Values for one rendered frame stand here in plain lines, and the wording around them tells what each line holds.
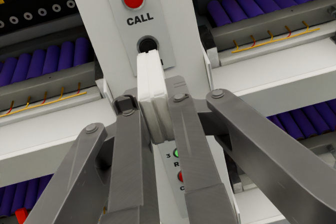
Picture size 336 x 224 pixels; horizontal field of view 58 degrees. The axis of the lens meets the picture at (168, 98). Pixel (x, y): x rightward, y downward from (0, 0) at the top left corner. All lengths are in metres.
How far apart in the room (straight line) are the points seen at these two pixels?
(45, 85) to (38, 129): 0.05
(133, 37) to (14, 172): 0.20
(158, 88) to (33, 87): 0.25
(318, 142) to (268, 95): 0.18
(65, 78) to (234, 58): 0.19
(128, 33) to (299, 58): 0.19
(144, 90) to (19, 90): 0.25
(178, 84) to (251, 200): 0.31
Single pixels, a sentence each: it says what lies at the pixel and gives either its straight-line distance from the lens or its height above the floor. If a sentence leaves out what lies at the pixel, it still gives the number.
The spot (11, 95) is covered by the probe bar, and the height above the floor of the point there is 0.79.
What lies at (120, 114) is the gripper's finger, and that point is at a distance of 0.15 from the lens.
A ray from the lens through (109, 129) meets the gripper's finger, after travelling 0.15.
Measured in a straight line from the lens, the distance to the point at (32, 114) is 0.38.
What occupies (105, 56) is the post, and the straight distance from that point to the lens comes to 0.28.
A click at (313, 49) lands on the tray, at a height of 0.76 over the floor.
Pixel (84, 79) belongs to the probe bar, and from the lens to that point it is 0.37.
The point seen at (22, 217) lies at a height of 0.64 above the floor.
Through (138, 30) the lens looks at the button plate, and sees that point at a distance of 0.27.
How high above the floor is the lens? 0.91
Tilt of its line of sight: 28 degrees down
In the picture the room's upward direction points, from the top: 16 degrees counter-clockwise
